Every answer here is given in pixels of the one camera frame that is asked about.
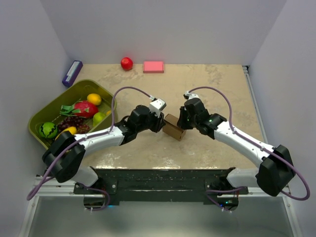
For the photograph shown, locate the yellow mango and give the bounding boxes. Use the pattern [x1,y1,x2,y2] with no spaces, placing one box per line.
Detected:
[55,126,77,140]

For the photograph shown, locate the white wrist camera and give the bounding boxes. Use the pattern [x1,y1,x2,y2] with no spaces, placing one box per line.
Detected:
[183,91,199,100]
[149,99,166,117]

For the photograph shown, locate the purple box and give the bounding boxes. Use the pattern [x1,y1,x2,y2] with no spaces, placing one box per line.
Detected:
[62,60,83,88]

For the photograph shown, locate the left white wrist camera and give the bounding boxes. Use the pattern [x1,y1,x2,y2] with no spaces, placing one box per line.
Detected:
[149,99,166,117]

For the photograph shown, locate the brown cardboard box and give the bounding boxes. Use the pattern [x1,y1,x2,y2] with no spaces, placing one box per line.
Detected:
[162,114,186,141]

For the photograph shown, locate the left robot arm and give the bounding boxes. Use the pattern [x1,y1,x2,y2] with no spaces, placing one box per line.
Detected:
[42,100,166,194]

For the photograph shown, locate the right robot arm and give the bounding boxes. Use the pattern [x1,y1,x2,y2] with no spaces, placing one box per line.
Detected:
[177,96,296,197]

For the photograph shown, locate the red dragon fruit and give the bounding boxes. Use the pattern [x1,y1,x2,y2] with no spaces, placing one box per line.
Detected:
[60,101,99,119]

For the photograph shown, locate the black base frame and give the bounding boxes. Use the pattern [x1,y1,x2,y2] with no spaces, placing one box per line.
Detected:
[74,168,248,210]

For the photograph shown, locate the toy watermelon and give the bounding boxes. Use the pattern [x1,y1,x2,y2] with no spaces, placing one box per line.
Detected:
[39,122,58,139]

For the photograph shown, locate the olive green basket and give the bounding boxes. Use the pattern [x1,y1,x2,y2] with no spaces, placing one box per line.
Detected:
[28,79,113,150]

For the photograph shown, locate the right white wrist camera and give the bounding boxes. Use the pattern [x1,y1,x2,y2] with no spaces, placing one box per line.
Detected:
[183,91,199,100]

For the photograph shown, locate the purple grapes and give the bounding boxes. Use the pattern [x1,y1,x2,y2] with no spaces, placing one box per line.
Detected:
[57,117,90,134]

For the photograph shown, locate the pink box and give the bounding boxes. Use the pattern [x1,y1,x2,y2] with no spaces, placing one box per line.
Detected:
[143,61,164,74]

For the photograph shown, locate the red apple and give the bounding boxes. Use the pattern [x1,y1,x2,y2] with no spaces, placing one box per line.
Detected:
[120,57,133,71]

